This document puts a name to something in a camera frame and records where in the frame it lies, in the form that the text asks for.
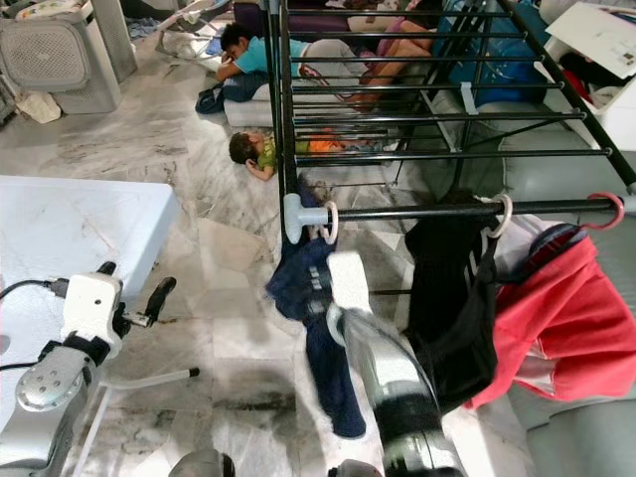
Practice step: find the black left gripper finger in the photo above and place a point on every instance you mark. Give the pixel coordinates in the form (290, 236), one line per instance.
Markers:
(106, 268)
(161, 296)

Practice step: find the navy blue fleece garment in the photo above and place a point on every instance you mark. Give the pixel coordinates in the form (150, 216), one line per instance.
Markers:
(293, 288)

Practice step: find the pink plastic hanger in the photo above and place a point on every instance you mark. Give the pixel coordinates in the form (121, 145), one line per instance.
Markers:
(336, 224)
(509, 217)

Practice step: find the white garment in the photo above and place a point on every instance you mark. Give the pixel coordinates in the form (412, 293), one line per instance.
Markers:
(519, 246)

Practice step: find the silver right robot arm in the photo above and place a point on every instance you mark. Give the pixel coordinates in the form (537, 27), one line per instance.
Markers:
(393, 388)

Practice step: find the red plastic hanger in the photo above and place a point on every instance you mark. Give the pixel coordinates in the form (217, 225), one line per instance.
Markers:
(621, 209)

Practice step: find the white plastic folding table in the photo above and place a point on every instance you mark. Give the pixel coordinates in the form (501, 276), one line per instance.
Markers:
(79, 229)

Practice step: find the grey plastic rack joint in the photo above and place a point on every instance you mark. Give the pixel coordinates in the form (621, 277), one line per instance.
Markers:
(295, 217)

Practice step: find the black metal drying rack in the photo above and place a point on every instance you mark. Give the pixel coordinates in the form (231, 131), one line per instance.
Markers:
(407, 211)

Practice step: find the black garment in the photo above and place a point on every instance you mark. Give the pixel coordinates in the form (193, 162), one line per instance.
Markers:
(442, 288)

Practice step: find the child in green shirt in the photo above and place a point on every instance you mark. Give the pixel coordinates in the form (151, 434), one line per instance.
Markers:
(243, 149)

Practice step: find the grey robot left leg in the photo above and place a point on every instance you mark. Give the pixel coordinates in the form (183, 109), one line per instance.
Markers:
(199, 465)

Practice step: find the grey robot leg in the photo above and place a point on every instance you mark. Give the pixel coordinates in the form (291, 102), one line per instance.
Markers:
(353, 470)
(199, 465)

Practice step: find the cream cloth bag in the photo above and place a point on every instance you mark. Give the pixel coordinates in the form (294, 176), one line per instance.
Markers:
(40, 107)

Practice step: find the grey robot right leg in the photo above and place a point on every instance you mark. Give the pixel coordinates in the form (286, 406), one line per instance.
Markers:
(353, 470)

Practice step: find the person in teal shirt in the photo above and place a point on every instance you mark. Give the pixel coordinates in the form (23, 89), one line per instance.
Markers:
(253, 55)

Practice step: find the red garment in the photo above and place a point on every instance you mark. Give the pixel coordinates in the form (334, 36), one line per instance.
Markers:
(566, 318)

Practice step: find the person lying in pink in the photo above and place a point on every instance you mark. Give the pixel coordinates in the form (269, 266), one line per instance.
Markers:
(402, 45)

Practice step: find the blue fabric bundle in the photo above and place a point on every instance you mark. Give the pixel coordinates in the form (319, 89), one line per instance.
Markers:
(497, 50)

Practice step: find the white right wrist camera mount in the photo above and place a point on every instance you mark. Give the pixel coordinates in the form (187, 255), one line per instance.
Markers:
(348, 278)

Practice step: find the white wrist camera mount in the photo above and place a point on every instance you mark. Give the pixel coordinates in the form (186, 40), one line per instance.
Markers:
(92, 303)
(348, 278)

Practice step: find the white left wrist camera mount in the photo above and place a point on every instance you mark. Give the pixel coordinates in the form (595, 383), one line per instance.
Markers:
(92, 303)

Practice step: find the white baby bouncer frame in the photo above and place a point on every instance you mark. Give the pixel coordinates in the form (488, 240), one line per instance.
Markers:
(189, 20)

